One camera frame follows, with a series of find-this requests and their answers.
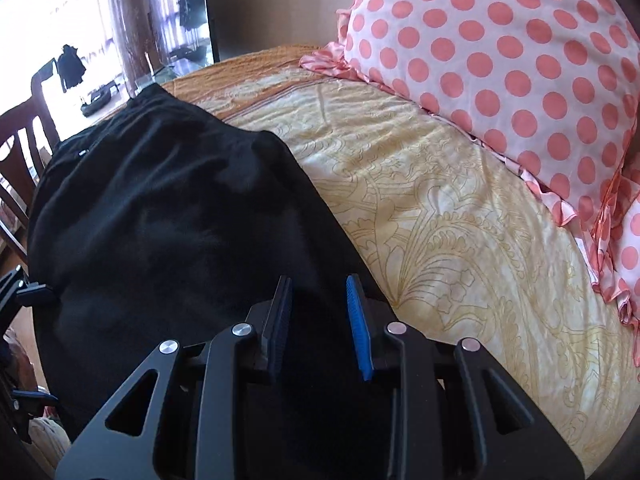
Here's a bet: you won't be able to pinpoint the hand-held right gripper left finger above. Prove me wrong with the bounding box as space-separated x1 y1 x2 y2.
55 275 294 480

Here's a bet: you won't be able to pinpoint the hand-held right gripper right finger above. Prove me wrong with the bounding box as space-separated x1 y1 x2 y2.
346 274 584 480

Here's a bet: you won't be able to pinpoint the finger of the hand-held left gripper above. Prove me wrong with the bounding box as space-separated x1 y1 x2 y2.
15 282 54 306
12 387 60 414

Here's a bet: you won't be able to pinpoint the black pants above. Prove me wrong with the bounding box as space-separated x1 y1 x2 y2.
27 83 393 480

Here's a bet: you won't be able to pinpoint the yellow patterned bedsheet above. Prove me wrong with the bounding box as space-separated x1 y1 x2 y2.
162 45 640 480

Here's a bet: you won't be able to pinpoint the dark wooden chair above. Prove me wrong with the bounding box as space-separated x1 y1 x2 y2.
0 57 67 261

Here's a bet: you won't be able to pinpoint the dark hanging garment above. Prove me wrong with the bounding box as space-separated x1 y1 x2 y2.
54 44 87 93

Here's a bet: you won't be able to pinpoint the large pink polka-dot pillow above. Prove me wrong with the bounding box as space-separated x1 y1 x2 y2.
299 0 640 241

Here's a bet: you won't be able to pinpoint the brown wooden post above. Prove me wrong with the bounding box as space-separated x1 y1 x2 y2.
106 0 153 98

